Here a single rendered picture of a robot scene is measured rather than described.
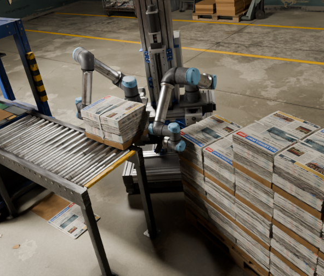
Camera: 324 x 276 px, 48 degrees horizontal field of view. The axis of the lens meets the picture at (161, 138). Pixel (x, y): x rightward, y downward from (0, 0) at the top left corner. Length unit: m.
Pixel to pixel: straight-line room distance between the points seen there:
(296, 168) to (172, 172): 1.56
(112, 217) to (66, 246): 0.43
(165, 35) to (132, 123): 0.83
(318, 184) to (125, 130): 1.26
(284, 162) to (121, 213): 1.75
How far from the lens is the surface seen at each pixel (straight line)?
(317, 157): 1.84
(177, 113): 2.98
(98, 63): 2.91
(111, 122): 2.39
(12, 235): 3.38
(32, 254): 3.13
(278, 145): 1.90
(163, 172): 3.14
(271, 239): 2.20
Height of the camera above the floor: 2.10
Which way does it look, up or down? 31 degrees down
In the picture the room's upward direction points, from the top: 8 degrees counter-clockwise
